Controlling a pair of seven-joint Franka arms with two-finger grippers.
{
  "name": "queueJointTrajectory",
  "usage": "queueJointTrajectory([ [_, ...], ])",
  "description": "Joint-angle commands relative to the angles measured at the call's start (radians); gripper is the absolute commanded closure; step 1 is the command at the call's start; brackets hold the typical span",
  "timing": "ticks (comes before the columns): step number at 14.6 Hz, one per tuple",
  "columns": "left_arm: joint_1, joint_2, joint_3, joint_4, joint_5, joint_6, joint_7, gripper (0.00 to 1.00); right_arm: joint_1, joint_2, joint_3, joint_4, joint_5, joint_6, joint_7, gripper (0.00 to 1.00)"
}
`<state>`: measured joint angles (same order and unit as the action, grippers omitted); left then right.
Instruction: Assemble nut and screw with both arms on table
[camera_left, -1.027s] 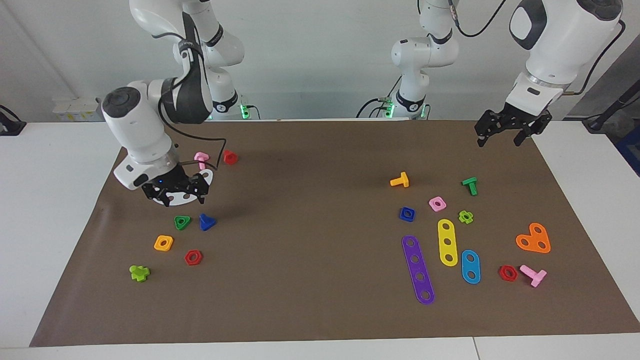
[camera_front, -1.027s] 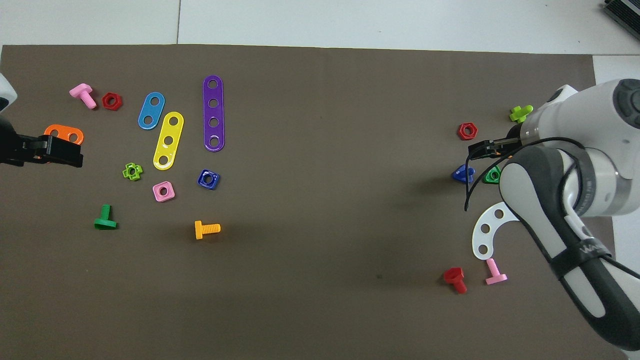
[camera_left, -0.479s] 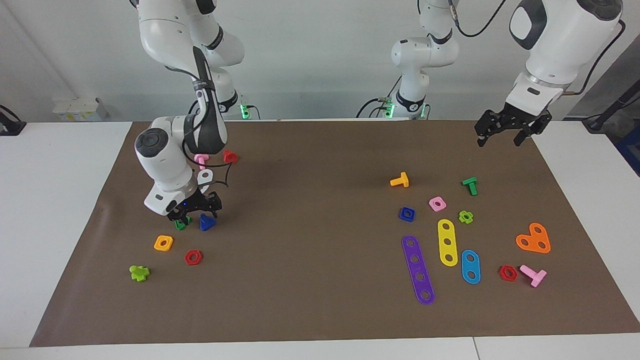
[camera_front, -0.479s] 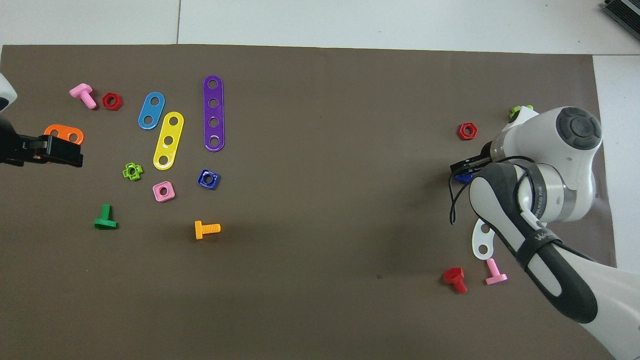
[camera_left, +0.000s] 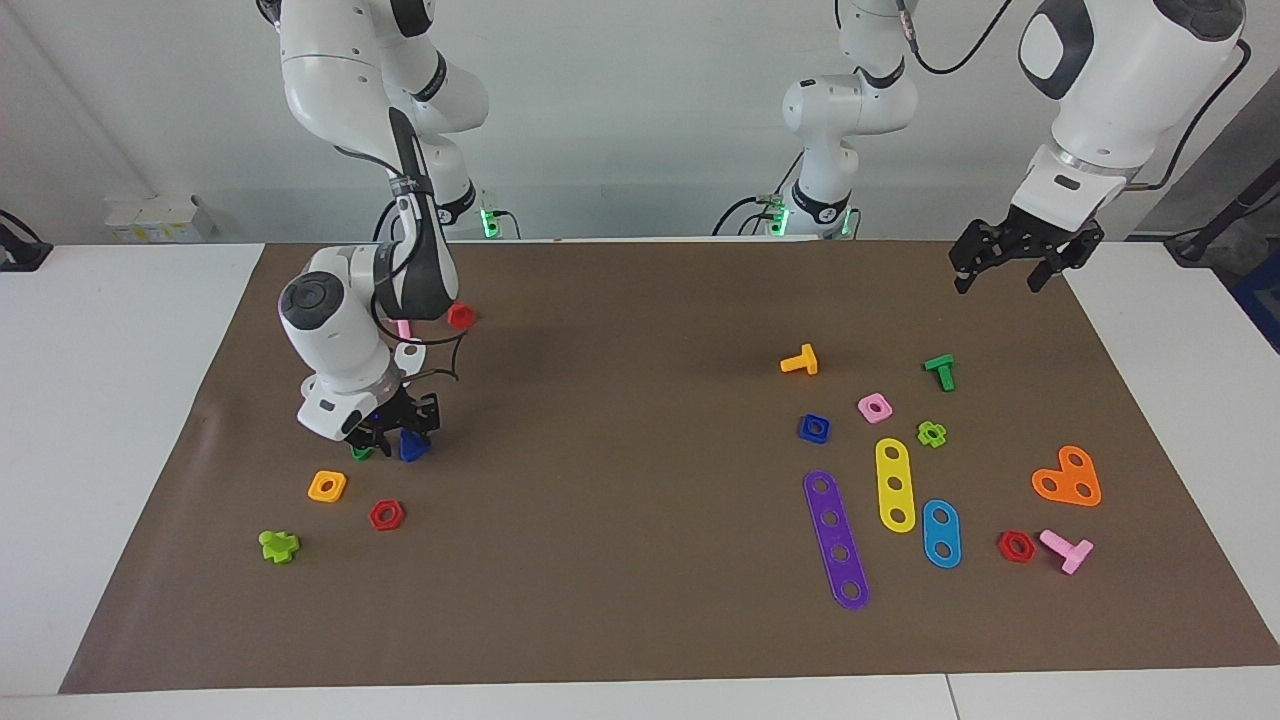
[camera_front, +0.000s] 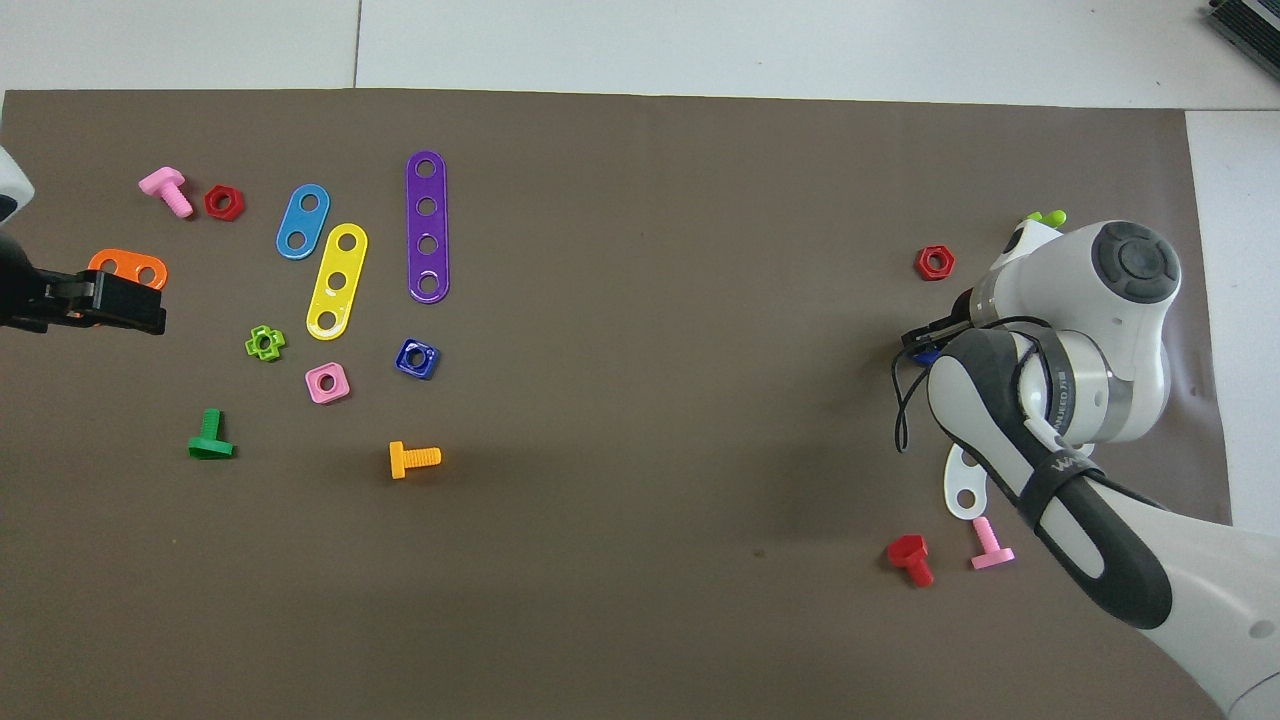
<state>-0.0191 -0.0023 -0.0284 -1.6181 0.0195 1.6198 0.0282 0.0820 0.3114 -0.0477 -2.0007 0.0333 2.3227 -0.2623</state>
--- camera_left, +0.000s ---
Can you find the dark green plastic screw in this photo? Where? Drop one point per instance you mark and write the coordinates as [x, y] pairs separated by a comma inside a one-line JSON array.
[[940, 370]]

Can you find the orange plastic screw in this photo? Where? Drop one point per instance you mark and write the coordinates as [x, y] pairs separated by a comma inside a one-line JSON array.
[[800, 362]]

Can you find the white curved five-hole strip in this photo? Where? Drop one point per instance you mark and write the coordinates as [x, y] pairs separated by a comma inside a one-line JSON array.
[[410, 358]]

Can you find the blue two-hole plastic strip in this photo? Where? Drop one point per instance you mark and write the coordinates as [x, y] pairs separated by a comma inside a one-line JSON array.
[[941, 534]]

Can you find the brown table mat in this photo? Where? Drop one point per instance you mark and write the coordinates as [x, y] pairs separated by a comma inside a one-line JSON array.
[[640, 560]]

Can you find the purple four-hole plastic strip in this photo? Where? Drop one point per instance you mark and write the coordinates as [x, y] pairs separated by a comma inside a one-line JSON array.
[[837, 537]]

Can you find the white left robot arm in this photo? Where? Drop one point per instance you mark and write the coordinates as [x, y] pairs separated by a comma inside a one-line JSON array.
[[850, 100]]

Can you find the black table clamp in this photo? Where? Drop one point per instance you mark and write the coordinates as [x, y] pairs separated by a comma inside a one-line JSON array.
[[20, 255]]

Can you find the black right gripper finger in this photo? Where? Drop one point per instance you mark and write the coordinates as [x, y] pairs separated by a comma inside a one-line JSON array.
[[374, 442], [425, 412]]

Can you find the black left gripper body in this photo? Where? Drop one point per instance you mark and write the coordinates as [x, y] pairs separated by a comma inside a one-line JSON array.
[[1030, 235]]

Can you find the black clamp with pole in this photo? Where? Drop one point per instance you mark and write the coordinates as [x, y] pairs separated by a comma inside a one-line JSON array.
[[1215, 225]]

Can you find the yellow three-hole plastic strip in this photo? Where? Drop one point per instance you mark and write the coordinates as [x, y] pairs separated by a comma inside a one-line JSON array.
[[895, 470]]

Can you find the lime green cross nut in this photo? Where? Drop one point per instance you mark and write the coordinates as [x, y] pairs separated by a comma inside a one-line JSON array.
[[924, 434]]

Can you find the orange three-hole angled plate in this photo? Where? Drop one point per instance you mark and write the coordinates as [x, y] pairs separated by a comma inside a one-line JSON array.
[[1066, 478]]

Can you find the pink square plastic nut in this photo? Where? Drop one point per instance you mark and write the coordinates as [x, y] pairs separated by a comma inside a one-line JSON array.
[[865, 410]]

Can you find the orange square plastic nut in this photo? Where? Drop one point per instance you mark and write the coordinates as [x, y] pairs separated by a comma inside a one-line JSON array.
[[315, 488]]

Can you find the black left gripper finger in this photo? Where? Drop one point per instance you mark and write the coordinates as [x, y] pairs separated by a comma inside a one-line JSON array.
[[966, 268], [1050, 268]]

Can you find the blue bin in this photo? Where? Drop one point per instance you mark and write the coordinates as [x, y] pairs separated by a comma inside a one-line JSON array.
[[1262, 300]]

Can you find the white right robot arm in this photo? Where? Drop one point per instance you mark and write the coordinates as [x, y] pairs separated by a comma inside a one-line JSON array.
[[340, 60]]

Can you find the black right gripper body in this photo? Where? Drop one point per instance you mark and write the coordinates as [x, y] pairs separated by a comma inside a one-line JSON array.
[[395, 410]]

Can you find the red hexagonal plastic nut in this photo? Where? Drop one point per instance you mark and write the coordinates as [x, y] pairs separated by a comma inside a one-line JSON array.
[[374, 516], [1003, 547]]

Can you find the lime green cross-head screw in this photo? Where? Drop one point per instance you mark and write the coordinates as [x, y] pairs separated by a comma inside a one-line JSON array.
[[277, 546]]

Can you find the green triangular plastic nut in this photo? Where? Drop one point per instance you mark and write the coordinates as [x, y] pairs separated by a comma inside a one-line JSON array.
[[360, 454]]

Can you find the white cardboard box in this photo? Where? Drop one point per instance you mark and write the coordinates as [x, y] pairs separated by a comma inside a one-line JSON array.
[[160, 220]]

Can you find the blue plastic screw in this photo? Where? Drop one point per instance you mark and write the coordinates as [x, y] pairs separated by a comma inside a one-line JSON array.
[[413, 448]]

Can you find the blue toy bolt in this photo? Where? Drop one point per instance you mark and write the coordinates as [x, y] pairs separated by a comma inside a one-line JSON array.
[[804, 430]]

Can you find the red plastic screw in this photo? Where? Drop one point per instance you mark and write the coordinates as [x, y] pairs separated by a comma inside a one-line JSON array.
[[461, 316]]

